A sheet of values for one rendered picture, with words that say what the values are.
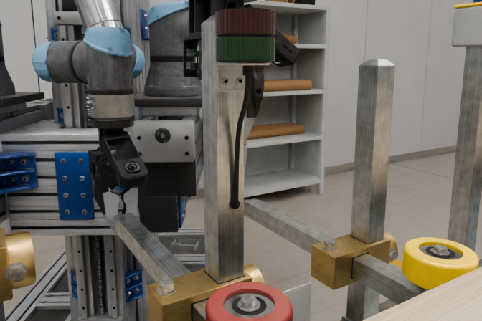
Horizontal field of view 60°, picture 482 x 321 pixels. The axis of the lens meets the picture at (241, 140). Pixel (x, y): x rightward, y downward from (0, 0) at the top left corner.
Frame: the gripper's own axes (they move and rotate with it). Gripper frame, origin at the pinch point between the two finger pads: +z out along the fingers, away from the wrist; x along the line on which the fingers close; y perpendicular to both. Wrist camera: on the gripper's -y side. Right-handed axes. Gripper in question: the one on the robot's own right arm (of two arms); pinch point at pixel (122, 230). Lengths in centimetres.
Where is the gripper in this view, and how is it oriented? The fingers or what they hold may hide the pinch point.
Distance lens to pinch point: 80.0
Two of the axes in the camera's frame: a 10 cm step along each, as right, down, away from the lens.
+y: -5.2, -1.6, 8.4
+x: -8.5, 1.0, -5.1
